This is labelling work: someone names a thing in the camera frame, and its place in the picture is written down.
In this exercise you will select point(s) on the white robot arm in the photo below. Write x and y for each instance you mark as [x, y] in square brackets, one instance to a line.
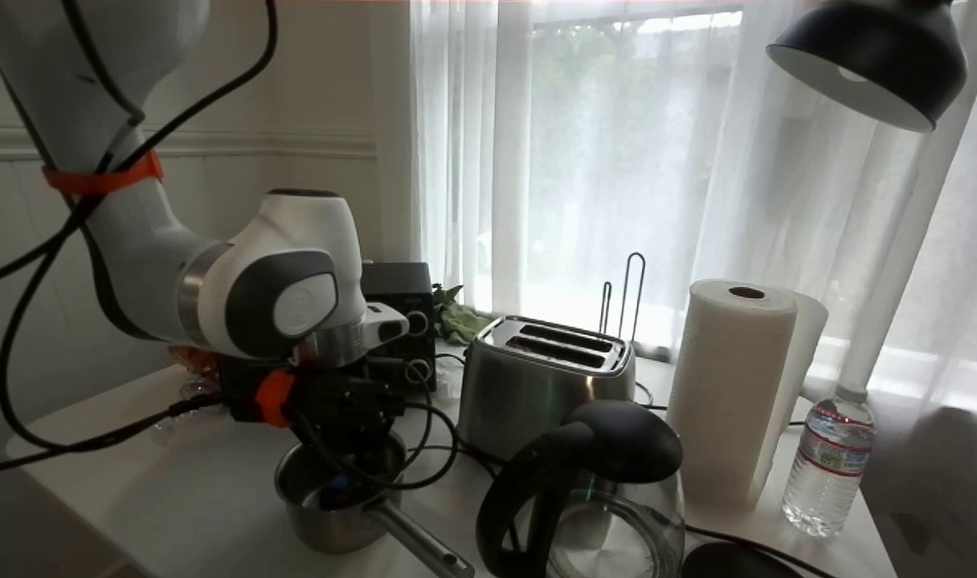
[276, 307]

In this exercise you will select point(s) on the water bottle with red label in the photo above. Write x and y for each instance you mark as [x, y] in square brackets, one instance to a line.
[835, 453]

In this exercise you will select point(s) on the white paper towel roll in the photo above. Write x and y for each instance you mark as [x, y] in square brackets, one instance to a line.
[738, 378]

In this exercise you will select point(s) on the white sheer curtain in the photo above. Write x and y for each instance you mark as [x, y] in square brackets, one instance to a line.
[557, 136]

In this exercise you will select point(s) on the black glass electric kettle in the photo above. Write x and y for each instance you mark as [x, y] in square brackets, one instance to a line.
[595, 495]

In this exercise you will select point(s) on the orange snack bag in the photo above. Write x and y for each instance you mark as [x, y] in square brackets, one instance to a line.
[204, 373]

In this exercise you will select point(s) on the silver pot with handle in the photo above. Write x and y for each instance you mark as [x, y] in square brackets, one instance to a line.
[337, 515]

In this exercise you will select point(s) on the black desk lamp shade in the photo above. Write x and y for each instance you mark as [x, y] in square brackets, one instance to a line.
[888, 60]

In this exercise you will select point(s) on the wire paper towel holder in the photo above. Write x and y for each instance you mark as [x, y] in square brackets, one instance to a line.
[619, 309]

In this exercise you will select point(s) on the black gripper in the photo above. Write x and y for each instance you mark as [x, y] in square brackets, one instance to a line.
[346, 418]

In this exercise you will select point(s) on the silver two-slot toaster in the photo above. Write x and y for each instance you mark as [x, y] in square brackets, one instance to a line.
[523, 378]

